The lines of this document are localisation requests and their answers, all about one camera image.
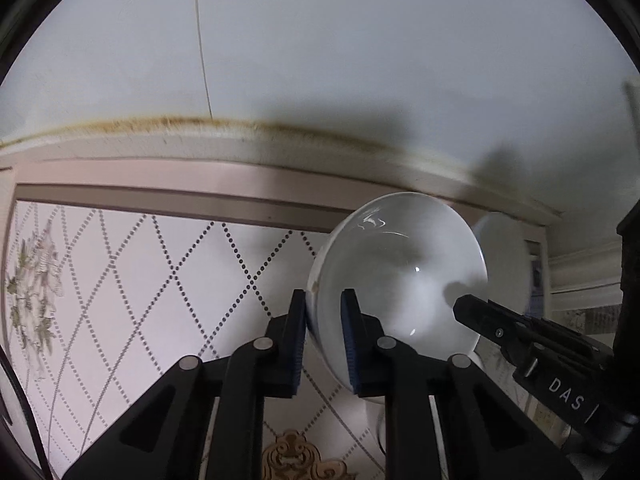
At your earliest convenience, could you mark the white bowl with black rim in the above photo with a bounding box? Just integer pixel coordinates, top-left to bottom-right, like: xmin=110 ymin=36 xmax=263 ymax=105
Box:
xmin=473 ymin=212 xmax=532 ymax=314

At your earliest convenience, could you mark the white bowl with red roses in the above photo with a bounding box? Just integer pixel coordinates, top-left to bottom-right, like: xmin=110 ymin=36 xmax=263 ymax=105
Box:
xmin=306 ymin=192 xmax=488 ymax=387

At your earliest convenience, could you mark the patterned floral table mat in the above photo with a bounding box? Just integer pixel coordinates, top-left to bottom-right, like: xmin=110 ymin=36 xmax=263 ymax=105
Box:
xmin=0 ymin=156 xmax=547 ymax=480

